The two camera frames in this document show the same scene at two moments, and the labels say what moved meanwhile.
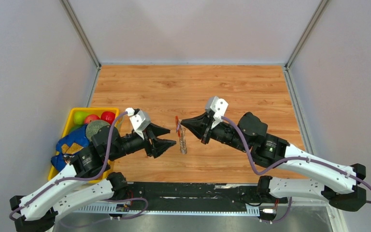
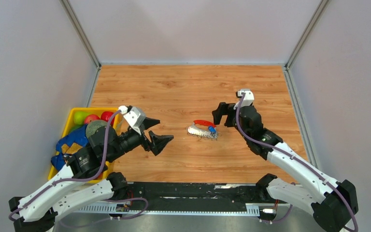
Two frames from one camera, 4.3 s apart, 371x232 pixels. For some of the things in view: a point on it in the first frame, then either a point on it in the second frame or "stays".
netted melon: [93, 126] stays
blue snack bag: [69, 145] stays
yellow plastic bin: [104, 174] stays
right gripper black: [200, 126] to [222, 109]
